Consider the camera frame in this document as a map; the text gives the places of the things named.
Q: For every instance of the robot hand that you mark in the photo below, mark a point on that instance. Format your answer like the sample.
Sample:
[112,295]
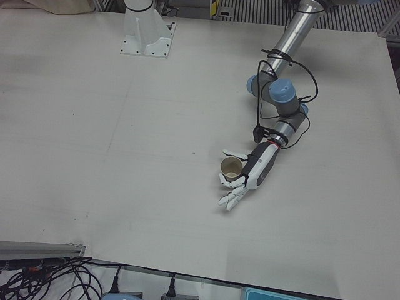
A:
[261,168]

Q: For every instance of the light blue plastic bin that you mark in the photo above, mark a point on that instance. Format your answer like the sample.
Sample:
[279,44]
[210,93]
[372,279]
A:
[281,295]

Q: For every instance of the UR5e robot arm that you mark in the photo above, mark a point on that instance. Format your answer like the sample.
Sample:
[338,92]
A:
[293,31]

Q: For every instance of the aluminium frame profile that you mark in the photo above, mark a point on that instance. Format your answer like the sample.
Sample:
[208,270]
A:
[390,28]

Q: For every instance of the beige thick-walled cup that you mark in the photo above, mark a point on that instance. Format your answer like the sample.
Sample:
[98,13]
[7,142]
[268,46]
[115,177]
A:
[229,165]

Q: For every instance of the grey-blue robot teach pendant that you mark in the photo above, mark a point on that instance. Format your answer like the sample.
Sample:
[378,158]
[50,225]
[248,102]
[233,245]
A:
[122,296]

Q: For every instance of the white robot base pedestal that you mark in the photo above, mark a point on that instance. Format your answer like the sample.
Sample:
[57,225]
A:
[143,31]

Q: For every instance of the aluminium rail profile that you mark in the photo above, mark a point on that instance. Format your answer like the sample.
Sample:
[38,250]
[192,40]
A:
[37,250]

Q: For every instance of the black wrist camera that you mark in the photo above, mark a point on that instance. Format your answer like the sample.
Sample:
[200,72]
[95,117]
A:
[257,133]

